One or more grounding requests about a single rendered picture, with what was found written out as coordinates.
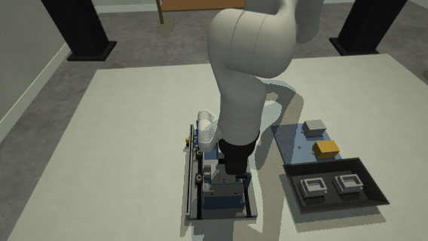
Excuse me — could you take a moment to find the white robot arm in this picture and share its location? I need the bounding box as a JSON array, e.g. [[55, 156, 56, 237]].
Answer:
[[207, 0, 324, 127]]

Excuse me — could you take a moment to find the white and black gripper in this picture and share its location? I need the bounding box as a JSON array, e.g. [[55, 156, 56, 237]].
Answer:
[[197, 109, 261, 184]]

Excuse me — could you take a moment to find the yellow brass block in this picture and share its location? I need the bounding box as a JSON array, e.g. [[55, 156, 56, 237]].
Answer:
[[312, 140, 340, 158]]

